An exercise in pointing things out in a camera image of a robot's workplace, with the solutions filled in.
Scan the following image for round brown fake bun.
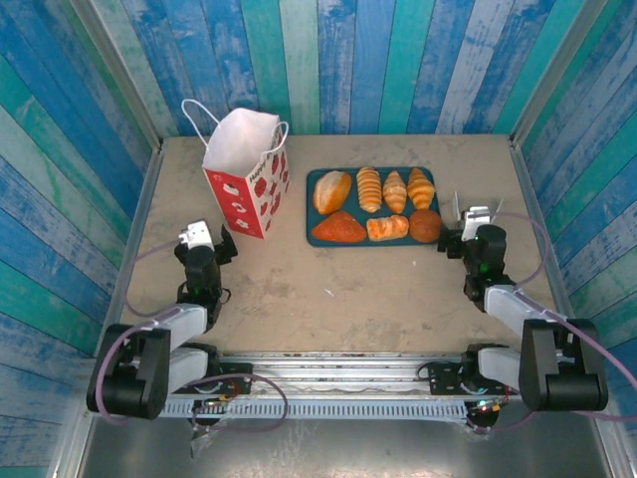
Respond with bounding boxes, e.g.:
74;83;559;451
407;208;443;244

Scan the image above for metal serving tongs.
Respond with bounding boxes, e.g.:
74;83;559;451
451;191;505;230

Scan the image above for red white paper gift bag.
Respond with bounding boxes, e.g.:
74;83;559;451
181;98;293;241

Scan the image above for striped fake bread log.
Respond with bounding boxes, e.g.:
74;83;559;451
365;214;411;243

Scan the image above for golden fake croissant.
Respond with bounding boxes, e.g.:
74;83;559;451
406;167;438;211

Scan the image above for pale dusted fake croissant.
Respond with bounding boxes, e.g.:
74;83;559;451
381;169;409;215

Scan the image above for teal plastic tray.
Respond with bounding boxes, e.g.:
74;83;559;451
306;166;443;249

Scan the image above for striped spiral fake bread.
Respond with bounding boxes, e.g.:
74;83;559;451
355;166;384;213

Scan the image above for triangular orange fake bread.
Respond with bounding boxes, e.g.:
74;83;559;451
311;209;368;244

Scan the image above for oval crusty fake roll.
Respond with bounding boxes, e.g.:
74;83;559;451
312;169;353;215

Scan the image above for grey metal shelf sheet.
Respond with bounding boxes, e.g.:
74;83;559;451
79;415;616;478

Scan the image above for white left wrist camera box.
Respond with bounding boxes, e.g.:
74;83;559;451
178;218;215;251

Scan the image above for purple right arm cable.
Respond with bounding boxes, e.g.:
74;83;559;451
465;211;637;434

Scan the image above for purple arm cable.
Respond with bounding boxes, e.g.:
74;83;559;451
465;211;637;434
97;238;290;434

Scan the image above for aluminium table side rail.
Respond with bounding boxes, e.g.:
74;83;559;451
508;138;589;359
93;146;166;359

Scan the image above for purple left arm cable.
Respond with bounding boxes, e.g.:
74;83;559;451
97;238;290;434

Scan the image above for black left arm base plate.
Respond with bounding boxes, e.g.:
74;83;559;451
168;361;254;395

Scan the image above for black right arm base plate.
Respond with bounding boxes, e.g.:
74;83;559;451
427;361;521;397

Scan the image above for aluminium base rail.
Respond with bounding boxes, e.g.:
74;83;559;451
74;351;611;399

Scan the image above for slotted grey cable duct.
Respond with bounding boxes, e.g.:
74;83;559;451
158;399;470;420

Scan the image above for aluminium corner post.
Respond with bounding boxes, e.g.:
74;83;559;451
69;0;164;153
510;0;612;146

